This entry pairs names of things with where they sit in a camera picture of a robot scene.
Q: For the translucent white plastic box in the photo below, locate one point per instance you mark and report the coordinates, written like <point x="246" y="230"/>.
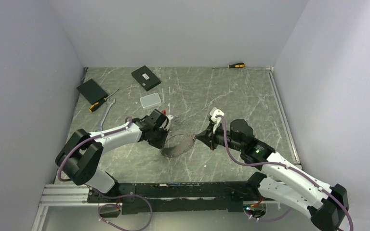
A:
<point x="150" y="100"/>

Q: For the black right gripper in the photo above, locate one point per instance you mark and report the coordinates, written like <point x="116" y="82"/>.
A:
<point x="207" y="137"/>

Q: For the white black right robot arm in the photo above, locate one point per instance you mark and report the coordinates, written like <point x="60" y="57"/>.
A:
<point x="276" y="178"/>

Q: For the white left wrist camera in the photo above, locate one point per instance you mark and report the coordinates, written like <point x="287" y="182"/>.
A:
<point x="167" y="123"/>

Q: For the black box with white label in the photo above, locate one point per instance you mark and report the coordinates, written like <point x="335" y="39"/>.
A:
<point x="146" y="78"/>

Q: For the flat black box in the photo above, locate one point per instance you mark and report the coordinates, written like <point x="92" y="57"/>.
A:
<point x="92" y="91"/>

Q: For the yellow black screwdriver at left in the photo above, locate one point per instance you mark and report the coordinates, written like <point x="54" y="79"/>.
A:
<point x="96" y="105"/>

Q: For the large silver combination wrench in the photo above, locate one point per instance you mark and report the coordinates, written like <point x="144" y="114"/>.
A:
<point x="109" y="104"/>

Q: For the yellow black screwdriver at back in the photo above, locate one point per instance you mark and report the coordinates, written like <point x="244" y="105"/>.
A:
<point x="232" y="66"/>

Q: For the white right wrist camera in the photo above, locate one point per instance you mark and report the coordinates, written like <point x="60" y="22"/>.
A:
<point x="215" y="117"/>

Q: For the metal oval key organizer plate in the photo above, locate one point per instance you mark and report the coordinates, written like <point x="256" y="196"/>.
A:
<point x="181" y="148"/>

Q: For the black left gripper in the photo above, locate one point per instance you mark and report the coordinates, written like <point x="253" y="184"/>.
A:
<point x="160" y="144"/>

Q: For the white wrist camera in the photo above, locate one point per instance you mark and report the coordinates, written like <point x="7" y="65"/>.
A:
<point x="215" y="117"/>
<point x="167" y="123"/>

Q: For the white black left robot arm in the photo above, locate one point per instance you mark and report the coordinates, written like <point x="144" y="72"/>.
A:
<point x="79" y="159"/>

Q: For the yellow black screwdriver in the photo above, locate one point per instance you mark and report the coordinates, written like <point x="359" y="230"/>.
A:
<point x="232" y="66"/>
<point x="96" y="105"/>

